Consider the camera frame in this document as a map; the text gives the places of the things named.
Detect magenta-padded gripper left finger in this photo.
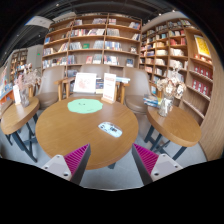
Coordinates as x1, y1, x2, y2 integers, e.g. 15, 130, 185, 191
41, 143, 92, 186

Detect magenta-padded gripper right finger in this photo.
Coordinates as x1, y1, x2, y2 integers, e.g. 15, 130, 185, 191
131, 143, 184, 186

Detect transparent computer mouse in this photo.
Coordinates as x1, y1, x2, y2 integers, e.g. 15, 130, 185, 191
97, 121, 124, 139

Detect green smiley mouse pad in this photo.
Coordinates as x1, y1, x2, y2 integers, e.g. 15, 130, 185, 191
67, 98, 104, 115

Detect round wooden side table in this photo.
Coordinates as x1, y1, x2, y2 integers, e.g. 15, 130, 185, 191
143, 104, 203, 161
0, 96, 41, 163

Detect stack of colourful books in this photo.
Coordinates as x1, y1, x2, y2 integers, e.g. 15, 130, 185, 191
143, 94, 160, 109

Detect dark book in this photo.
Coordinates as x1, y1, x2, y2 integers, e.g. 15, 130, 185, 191
95, 78, 105, 95

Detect white framed floral picture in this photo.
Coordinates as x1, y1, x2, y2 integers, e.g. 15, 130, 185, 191
72, 72, 98, 94

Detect white sign on wooden stand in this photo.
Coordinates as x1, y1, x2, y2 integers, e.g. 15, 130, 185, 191
100, 72, 118, 105

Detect teal stacked books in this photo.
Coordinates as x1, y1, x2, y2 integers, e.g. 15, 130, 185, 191
115, 76, 132, 84

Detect small white card sign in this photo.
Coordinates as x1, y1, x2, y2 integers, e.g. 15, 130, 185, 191
12, 84, 22, 106

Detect low book display stand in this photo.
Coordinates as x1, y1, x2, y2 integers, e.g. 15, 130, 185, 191
0, 64, 16, 111

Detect small distant bookshelf unit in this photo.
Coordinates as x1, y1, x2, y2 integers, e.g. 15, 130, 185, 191
9, 48, 29, 84

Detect curved wooden bookshelf unit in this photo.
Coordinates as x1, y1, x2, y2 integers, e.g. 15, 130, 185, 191
139, 18, 224, 161

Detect wide wooden bookshelf unit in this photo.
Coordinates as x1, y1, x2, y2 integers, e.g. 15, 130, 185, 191
41, 13, 144, 78

